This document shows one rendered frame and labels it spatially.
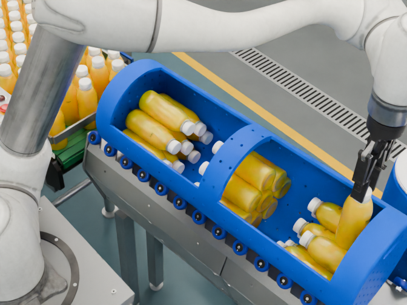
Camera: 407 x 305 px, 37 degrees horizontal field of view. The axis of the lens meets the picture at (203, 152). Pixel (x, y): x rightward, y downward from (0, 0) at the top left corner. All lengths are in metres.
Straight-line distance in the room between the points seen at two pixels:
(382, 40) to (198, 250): 0.88
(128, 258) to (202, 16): 1.49
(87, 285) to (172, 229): 0.43
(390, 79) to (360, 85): 2.69
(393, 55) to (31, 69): 0.67
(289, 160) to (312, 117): 1.83
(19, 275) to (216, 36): 0.67
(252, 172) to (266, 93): 2.09
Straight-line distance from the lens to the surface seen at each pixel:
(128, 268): 2.39
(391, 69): 1.13
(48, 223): 1.59
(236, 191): 1.57
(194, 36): 0.97
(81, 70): 2.02
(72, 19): 0.93
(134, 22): 0.93
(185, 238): 1.80
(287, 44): 4.06
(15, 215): 1.30
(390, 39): 1.12
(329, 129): 3.47
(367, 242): 1.41
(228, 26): 0.99
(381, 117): 1.20
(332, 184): 1.66
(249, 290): 1.71
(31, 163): 1.38
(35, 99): 1.26
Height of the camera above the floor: 2.30
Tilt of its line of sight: 45 degrees down
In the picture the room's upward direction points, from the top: 3 degrees clockwise
